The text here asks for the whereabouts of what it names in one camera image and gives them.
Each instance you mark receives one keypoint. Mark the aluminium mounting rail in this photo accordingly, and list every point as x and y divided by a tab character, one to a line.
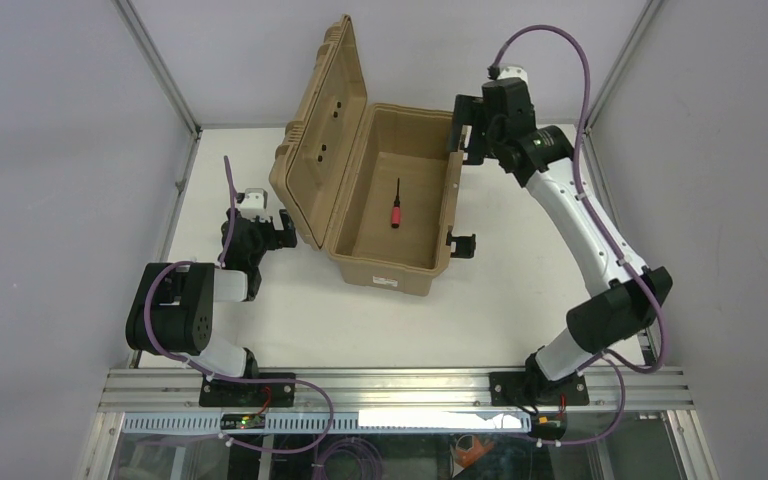
179	390

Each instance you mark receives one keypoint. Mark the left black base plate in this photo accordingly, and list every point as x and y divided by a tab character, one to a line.
277	391

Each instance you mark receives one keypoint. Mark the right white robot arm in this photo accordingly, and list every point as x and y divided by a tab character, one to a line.
626	295

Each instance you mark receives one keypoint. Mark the tan plastic storage bin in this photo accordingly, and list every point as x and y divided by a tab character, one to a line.
335	172

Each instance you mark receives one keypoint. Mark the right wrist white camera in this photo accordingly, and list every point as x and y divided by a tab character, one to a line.
507	71

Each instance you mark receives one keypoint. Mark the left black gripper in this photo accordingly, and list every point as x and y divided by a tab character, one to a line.
274	232

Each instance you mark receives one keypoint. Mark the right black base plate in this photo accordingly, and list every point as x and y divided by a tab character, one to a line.
510	389

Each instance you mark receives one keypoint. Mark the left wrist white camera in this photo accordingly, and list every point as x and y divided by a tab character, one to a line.
252	203

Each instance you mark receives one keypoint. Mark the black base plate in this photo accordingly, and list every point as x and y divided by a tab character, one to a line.
510	389
277	391

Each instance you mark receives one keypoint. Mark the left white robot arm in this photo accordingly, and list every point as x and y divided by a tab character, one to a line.
172	312

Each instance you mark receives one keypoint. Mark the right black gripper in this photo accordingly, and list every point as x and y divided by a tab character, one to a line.
472	126

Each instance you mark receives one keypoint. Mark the orange object under table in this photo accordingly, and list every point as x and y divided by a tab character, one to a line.
469	448

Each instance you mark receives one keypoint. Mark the wrist white camera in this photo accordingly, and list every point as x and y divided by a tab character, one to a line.
507	71
252	203

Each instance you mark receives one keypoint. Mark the white slotted cable duct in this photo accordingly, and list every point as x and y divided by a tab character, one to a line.
367	421

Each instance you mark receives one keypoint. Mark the red handled screwdriver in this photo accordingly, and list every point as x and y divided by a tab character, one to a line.
395	217

